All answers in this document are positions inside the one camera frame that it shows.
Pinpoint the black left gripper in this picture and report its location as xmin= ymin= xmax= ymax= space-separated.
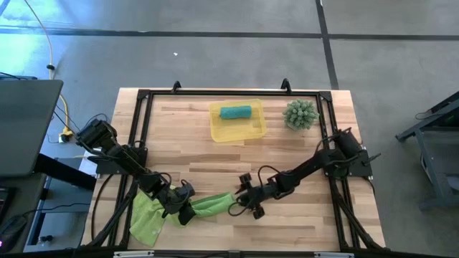
xmin=163 ymin=180 xmax=197 ymax=226

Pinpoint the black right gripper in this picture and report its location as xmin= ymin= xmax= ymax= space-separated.
xmin=236 ymin=173 xmax=279 ymax=220

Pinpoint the lime green microfiber towel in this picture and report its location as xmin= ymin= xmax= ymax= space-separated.
xmin=128 ymin=184 xmax=182 ymax=247

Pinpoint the teal microfiber towel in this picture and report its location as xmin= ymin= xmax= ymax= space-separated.
xmin=219 ymin=105 xmax=253 ymax=120

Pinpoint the yellow translucent plastic basket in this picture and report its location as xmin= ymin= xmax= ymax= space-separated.
xmin=209 ymin=98 xmax=268 ymax=143

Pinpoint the green artificial potted plant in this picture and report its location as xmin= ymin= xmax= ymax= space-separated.
xmin=281 ymin=99 xmax=321 ymax=131

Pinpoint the white paper sheet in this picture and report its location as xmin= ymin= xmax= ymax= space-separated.
xmin=77 ymin=150 xmax=98 ymax=176

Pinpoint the grey cabinet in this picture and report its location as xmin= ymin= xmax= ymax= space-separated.
xmin=23 ymin=175 xmax=93 ymax=254

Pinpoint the black desk support beam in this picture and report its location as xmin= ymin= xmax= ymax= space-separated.
xmin=34 ymin=153 xmax=98 ymax=191

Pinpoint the black device with light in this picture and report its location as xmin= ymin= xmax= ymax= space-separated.
xmin=0 ymin=214 xmax=29 ymax=254

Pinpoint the dark grey metal stand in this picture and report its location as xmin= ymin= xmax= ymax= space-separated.
xmin=395 ymin=91 xmax=459 ymax=211

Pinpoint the silver metal bracket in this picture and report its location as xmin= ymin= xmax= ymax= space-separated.
xmin=113 ymin=250 xmax=155 ymax=258
xmin=314 ymin=252 xmax=354 ymax=258

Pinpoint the black aluminium frame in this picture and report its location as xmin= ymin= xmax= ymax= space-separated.
xmin=80 ymin=87 xmax=388 ymax=257

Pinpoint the thin black cable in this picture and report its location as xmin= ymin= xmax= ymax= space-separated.
xmin=45 ymin=105 xmax=110 ymax=145

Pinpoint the yellow power cable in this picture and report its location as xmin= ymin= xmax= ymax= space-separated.
xmin=22 ymin=0 xmax=75 ymax=143

